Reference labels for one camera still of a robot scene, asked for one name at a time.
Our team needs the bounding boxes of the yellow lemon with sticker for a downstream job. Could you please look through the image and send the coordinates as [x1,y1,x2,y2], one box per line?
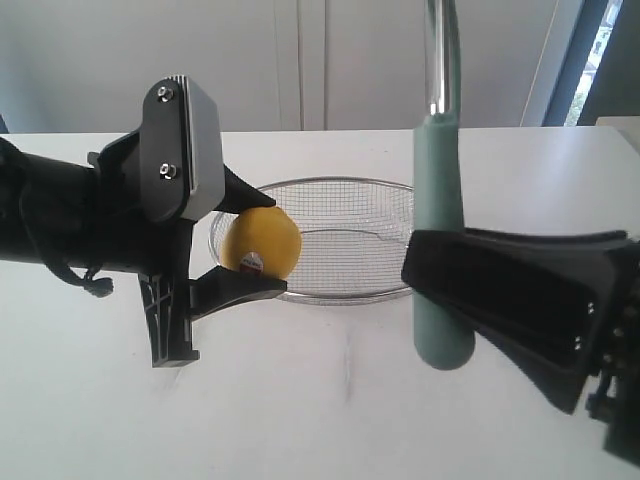
[220,206,302,280]

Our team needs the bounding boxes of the oval metal mesh basket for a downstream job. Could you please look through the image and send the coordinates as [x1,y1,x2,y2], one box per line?
[207,174,421,307]

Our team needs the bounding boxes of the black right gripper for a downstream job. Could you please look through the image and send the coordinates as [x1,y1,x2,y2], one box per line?
[401,228,639,460]

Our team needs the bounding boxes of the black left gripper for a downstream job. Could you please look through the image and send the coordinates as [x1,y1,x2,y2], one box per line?
[88,130,287,368]

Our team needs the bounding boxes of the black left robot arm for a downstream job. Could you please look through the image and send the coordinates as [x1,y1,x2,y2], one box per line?
[1,131,287,368]

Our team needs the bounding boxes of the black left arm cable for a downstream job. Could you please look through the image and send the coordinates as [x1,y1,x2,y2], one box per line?
[14,179,115,300]

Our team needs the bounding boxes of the window with dark frame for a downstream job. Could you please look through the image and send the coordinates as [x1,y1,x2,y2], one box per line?
[542,1,639,127]

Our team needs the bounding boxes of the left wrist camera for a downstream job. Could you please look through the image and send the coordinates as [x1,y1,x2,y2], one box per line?
[139,75,225,224]

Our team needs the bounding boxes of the white cabinet doors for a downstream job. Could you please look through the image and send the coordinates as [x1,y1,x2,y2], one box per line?
[0,0,571,134]

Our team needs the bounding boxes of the teal handled peeler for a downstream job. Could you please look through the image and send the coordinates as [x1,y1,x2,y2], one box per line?
[413,1,475,371]

